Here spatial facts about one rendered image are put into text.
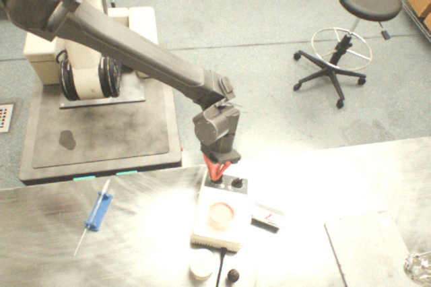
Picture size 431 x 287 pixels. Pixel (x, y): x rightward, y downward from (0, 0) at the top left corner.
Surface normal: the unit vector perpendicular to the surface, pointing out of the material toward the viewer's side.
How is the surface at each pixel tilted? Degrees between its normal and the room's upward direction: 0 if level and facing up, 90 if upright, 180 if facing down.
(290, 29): 0
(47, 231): 0
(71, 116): 0
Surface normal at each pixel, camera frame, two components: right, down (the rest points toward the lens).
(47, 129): 0.08, -0.51
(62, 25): 0.08, 0.91
